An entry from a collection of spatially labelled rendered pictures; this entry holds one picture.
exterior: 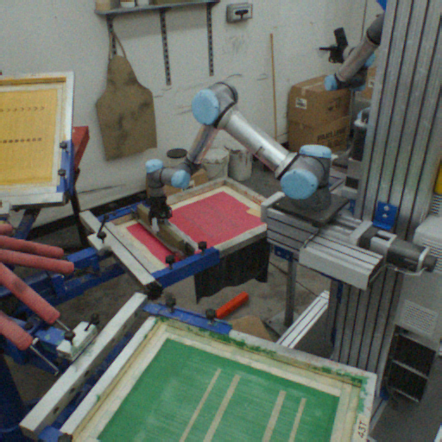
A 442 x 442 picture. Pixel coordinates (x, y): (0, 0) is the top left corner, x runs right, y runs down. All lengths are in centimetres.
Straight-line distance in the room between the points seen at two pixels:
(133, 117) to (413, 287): 288
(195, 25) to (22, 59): 152
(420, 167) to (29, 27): 289
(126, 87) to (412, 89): 277
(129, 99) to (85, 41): 57
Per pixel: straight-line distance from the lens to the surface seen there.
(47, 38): 375
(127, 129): 406
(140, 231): 218
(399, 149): 170
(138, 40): 402
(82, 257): 193
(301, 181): 151
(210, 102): 155
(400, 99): 164
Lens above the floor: 213
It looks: 32 degrees down
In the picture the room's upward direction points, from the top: 2 degrees counter-clockwise
